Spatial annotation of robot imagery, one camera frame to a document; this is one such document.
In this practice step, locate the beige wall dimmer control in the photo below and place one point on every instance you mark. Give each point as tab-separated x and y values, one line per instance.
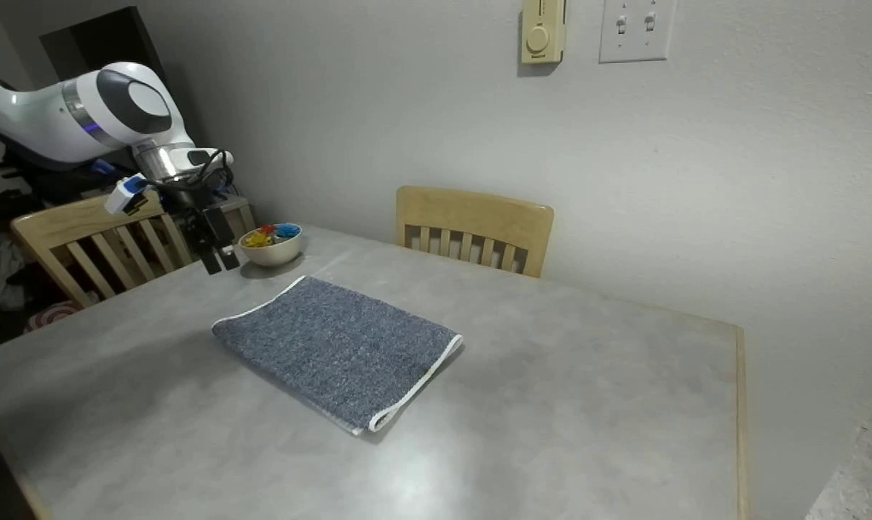
540	34

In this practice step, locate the white wall switch plate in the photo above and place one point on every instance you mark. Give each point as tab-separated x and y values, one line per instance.
637	31

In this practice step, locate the red flower decoration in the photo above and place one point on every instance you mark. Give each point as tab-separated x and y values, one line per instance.
267	229

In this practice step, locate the light wooden short-slat chair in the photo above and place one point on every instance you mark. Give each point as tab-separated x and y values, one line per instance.
475	216

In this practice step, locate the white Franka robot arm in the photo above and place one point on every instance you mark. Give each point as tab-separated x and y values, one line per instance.
62	118

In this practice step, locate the yellow flower decoration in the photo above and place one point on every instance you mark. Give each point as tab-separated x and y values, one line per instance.
255	239

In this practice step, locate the white and blue wrist camera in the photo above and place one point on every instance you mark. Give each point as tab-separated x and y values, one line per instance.
124	196

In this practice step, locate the cream ceramic bowl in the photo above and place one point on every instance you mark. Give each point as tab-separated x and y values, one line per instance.
277	256

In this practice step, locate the blue-grey towel with white trim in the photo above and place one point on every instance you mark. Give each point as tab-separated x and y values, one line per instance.
336	347

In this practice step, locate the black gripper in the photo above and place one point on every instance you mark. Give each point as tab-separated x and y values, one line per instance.
204	217

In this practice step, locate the small white cabinet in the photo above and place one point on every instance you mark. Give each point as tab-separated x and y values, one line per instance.
235	216

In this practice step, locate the speckled grey countertop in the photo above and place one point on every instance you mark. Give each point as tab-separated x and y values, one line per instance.
863	472

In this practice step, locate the light wooden tall-slat chair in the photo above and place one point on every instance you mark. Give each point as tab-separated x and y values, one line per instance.
69	226

